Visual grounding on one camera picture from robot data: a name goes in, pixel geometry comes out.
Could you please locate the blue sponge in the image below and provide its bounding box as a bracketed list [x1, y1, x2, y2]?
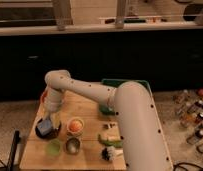
[37, 119, 52, 136]

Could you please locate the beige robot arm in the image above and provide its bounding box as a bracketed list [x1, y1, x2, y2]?
[44, 70, 173, 171]

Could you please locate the dark purple bowl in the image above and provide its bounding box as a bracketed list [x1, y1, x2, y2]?
[35, 119, 61, 139]

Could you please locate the yellow cup with orange ball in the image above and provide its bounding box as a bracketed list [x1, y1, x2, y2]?
[67, 117, 84, 136]

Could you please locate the wooden cutting board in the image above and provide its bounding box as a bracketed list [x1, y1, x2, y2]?
[20, 91, 126, 171]

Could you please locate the green tray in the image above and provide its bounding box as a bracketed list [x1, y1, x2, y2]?
[99, 79, 152, 116]

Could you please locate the toy corn cob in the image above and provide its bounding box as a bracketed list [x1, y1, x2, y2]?
[98, 135, 122, 148]

